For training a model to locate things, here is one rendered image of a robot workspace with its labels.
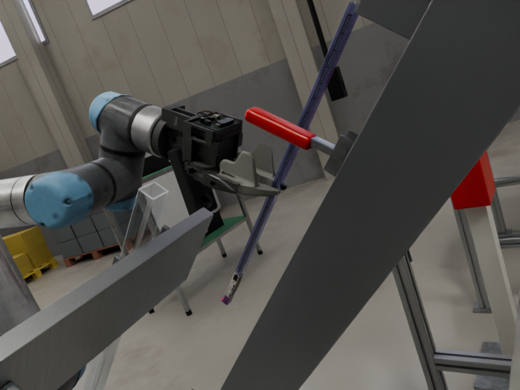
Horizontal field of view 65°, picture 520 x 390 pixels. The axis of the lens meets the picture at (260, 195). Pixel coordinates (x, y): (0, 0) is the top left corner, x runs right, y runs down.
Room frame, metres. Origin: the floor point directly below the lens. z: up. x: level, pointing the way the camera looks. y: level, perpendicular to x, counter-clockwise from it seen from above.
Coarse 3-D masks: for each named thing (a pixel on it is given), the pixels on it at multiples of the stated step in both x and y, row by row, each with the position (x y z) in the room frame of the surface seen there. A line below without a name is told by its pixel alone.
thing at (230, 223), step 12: (168, 168) 2.76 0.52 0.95; (144, 180) 2.59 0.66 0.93; (240, 204) 3.21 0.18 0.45; (108, 216) 2.79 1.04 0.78; (240, 216) 3.26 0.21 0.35; (228, 228) 3.01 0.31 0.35; (252, 228) 3.20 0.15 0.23; (120, 240) 2.80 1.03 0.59; (204, 240) 2.91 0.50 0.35; (216, 240) 2.88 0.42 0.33; (180, 288) 2.54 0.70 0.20; (180, 300) 2.54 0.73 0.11
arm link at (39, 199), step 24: (72, 168) 0.61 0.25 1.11; (96, 168) 0.63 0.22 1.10; (0, 192) 0.60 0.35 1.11; (24, 192) 0.58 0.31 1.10; (48, 192) 0.54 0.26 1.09; (72, 192) 0.55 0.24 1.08; (96, 192) 0.59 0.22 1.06; (0, 216) 0.60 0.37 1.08; (24, 216) 0.59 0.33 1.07; (48, 216) 0.55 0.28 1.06; (72, 216) 0.55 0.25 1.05
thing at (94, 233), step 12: (96, 216) 5.23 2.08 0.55; (120, 216) 5.25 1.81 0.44; (60, 228) 5.41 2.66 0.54; (72, 228) 5.39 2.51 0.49; (84, 228) 5.31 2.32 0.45; (96, 228) 5.28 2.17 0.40; (108, 228) 5.20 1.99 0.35; (120, 228) 5.15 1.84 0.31; (60, 240) 5.44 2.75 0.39; (72, 240) 5.39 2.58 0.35; (84, 240) 5.33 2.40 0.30; (96, 240) 5.27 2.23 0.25; (108, 240) 5.22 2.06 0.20; (72, 252) 5.42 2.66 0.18; (84, 252) 5.36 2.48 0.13; (96, 252) 5.29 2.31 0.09; (72, 264) 5.47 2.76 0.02
